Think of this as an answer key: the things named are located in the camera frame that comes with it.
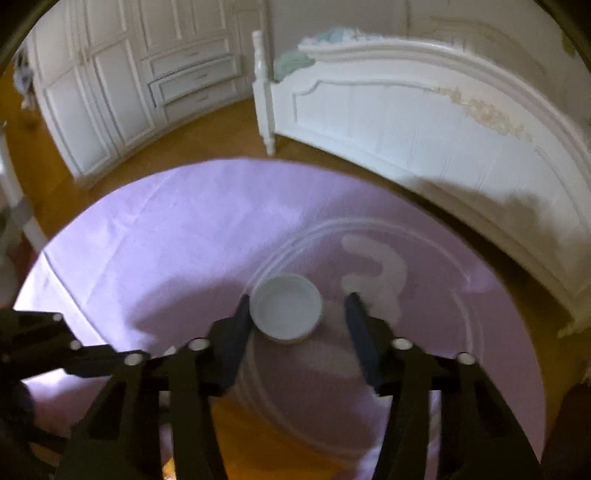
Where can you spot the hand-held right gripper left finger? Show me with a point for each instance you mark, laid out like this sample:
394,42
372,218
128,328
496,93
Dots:
235,346

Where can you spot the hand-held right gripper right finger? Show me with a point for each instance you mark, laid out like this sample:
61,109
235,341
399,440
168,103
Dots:
362,346

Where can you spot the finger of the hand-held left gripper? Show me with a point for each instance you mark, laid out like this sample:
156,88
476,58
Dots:
41,341

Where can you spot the small white bowl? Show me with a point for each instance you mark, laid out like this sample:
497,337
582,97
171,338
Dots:
286,309

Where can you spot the white wooden bed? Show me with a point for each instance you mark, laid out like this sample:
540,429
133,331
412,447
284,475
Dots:
392,120

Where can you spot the white wardrobe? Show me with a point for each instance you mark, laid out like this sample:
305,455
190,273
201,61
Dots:
115,92

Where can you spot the green cloth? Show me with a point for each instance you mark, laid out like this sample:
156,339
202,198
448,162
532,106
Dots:
293,64

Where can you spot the light blue clothes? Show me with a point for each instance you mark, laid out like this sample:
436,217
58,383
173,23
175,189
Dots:
339,34

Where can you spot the white wooden furniture post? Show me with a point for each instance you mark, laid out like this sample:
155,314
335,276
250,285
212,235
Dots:
18,198

